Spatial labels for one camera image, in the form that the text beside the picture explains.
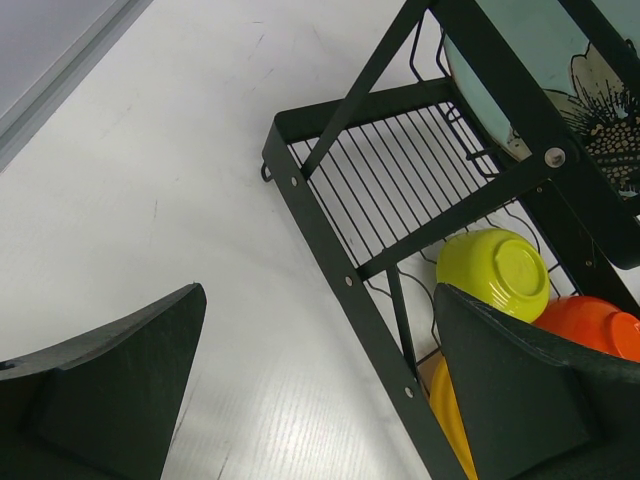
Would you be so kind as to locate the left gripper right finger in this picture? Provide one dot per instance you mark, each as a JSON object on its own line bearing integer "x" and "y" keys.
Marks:
{"x": 535, "y": 405}

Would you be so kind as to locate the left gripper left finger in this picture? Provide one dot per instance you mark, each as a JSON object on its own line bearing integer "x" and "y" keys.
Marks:
{"x": 103, "y": 404}

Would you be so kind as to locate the mint green flower plate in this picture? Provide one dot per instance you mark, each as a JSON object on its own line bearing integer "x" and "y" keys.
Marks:
{"x": 585, "y": 90}

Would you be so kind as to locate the yellow ribbed bowl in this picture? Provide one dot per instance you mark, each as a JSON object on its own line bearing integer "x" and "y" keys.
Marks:
{"x": 445, "y": 407}

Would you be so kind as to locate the orange bowl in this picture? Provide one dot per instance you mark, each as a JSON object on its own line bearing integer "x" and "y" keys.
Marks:
{"x": 593, "y": 323}

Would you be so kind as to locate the green bowl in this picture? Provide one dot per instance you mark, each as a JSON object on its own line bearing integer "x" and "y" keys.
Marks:
{"x": 498, "y": 267}

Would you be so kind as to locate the black wire dish rack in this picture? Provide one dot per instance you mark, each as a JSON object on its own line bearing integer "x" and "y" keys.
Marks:
{"x": 378, "y": 181}

